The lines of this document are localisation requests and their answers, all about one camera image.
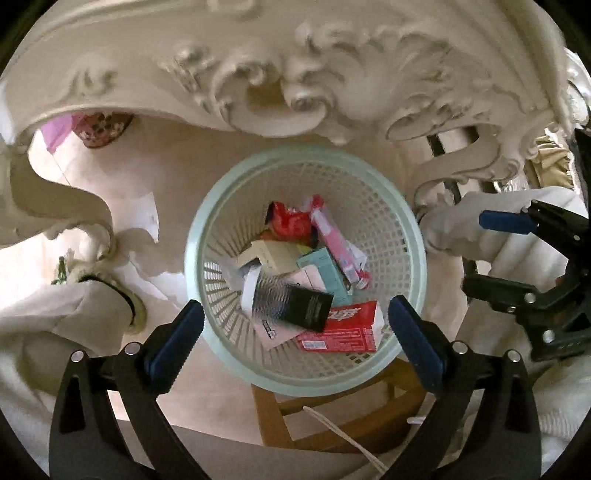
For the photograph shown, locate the teal box with barcode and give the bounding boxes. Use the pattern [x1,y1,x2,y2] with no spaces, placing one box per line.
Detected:
[295,246,352,297]

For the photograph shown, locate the white box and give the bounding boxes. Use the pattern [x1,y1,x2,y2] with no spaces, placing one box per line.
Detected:
[242,268,302,352]

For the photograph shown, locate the silver and black box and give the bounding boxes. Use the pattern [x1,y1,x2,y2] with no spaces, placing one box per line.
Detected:
[251,270,334,332]

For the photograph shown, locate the white cable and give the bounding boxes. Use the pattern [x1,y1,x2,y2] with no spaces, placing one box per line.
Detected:
[302,405,391,477]

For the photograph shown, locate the dark patterned slipper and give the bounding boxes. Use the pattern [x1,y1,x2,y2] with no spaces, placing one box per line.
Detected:
[73,113,136,150]

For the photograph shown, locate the long pink box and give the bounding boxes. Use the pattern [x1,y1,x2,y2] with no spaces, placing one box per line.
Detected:
[308,195,371,290]

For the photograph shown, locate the pink sheet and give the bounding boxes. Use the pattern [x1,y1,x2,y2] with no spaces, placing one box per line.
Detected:
[42,115,84,154]

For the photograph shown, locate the cream cardboard box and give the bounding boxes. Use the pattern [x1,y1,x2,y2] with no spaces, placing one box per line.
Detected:
[237,239,304,276]

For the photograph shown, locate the wooden stool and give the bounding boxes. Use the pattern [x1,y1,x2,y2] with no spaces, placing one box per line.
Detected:
[251,357,428,456]

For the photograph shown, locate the red snack packet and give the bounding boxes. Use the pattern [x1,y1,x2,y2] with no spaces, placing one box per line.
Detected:
[265,200,315,241]

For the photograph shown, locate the red cardboard box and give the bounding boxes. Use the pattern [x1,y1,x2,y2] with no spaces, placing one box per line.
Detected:
[295,299,385,354]

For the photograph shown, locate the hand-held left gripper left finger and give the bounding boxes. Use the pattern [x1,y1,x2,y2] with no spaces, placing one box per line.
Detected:
[48,299,205,480]

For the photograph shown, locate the white fleece clothing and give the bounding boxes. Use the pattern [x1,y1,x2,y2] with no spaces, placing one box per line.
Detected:
[456,295,591,464]
[0,272,148,480]

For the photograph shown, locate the white carved coffee table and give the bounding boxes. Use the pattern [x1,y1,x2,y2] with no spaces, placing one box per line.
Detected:
[0,0,579,252]

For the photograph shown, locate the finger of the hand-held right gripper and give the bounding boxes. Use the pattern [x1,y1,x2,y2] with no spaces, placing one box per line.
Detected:
[463,271,591,363]
[479,199,591,260]

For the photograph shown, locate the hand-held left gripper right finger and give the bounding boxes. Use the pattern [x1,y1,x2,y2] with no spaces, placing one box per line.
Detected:
[385,295,542,480]

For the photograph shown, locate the pale green plastic wastebasket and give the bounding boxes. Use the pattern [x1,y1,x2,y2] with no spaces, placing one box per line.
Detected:
[184,148,428,398]

